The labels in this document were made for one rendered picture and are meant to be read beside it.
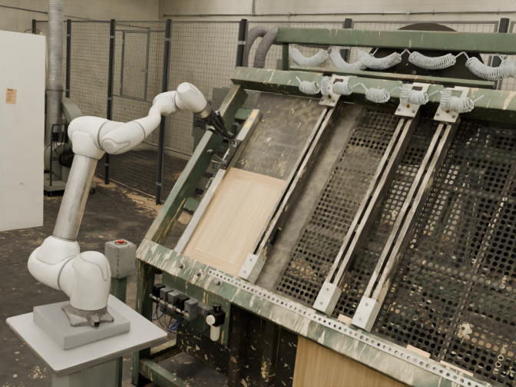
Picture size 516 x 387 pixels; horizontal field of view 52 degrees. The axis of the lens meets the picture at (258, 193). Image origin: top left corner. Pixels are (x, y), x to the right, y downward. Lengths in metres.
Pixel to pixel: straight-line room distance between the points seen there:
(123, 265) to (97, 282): 0.63
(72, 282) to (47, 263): 0.16
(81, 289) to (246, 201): 1.00
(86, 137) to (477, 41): 1.99
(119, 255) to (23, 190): 3.45
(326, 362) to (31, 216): 4.37
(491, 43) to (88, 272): 2.22
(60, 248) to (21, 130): 3.78
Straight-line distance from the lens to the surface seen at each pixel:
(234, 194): 2.90
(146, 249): 3.05
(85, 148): 2.40
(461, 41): 3.08
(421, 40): 3.16
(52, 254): 2.42
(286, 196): 2.65
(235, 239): 2.76
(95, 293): 2.32
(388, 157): 2.56
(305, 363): 2.73
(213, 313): 2.60
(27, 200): 6.27
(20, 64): 6.04
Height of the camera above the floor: 1.87
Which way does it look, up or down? 13 degrees down
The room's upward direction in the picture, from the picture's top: 6 degrees clockwise
